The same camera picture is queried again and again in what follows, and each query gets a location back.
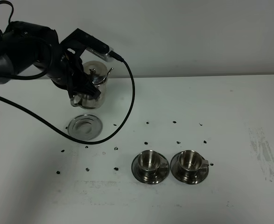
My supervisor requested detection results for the right stainless steel teacup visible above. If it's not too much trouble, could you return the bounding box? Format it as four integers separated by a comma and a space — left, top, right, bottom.
178, 150, 209, 173

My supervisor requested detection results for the right stainless steel saucer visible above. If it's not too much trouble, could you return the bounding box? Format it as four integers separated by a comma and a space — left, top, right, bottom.
170, 152, 209, 185

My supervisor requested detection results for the stainless steel teapot saucer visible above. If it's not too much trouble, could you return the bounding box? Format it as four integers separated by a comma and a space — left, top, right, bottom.
67, 114, 103, 141

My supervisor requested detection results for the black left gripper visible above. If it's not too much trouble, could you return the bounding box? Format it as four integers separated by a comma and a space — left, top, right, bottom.
47, 50, 101, 100

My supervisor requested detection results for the left stainless steel saucer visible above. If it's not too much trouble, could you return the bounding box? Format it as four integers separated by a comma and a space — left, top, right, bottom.
131, 154, 170, 185

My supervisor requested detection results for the stainless steel teacup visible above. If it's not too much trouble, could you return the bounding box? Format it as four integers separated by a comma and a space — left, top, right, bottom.
137, 150, 169, 173
178, 150, 209, 173

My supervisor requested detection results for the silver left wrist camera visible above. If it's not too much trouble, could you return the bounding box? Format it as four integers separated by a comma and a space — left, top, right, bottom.
60, 28, 115, 63

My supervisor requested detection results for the left stainless steel teacup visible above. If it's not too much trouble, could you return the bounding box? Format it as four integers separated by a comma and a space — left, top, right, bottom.
137, 150, 169, 173

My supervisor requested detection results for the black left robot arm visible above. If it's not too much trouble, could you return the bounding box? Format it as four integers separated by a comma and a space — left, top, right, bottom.
0, 21, 101, 98

